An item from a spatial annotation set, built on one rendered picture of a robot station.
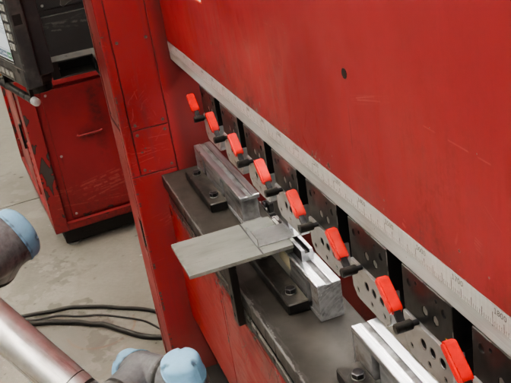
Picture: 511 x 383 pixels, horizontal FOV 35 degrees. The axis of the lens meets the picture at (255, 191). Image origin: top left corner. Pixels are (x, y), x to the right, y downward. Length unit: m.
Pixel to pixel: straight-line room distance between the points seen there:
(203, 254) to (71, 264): 2.36
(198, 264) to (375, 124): 0.80
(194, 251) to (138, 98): 0.85
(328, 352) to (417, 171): 0.71
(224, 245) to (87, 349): 1.69
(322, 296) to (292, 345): 0.13
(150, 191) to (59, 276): 1.48
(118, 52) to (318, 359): 1.31
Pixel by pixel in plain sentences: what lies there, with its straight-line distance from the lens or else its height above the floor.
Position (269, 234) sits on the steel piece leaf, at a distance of 2.00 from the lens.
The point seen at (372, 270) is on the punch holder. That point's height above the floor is 1.19.
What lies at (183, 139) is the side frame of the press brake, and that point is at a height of 0.98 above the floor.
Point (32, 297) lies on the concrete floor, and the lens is 4.10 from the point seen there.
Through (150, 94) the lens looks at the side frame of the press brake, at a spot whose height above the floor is 1.16.
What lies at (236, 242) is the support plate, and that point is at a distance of 1.99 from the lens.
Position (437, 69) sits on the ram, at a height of 1.62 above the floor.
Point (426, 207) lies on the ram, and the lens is 1.18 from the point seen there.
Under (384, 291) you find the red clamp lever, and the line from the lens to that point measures 1.32.
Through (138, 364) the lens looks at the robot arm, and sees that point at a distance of 1.54.
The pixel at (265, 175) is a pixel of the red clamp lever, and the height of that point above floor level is 1.21.
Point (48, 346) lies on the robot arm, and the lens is 1.52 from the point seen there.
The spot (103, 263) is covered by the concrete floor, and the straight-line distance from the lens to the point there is 4.22.
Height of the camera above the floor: 1.94
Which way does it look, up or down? 25 degrees down
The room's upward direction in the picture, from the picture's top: 9 degrees counter-clockwise
